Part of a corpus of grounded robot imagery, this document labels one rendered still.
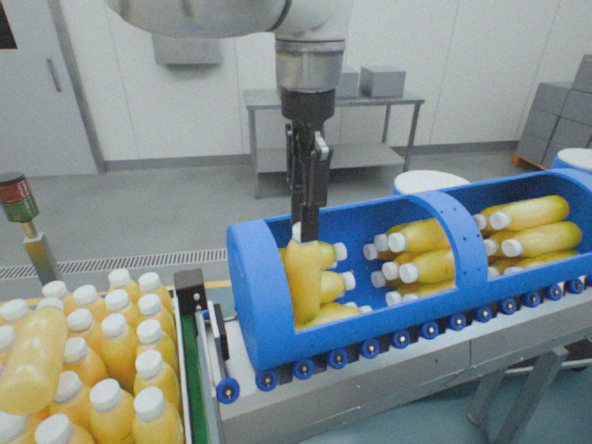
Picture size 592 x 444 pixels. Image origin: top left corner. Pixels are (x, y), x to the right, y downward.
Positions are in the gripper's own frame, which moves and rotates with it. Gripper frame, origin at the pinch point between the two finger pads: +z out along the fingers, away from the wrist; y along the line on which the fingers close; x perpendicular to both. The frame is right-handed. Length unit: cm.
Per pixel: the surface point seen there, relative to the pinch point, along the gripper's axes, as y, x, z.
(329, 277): 5.0, -8.2, 19.3
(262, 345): -8.3, 10.0, 17.9
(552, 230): 0, -63, 15
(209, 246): 186, 4, 128
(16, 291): 176, 129, 129
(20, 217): 39, 54, 11
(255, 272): -2.3, 9.3, 7.6
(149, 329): 3.0, 27.7, 19.4
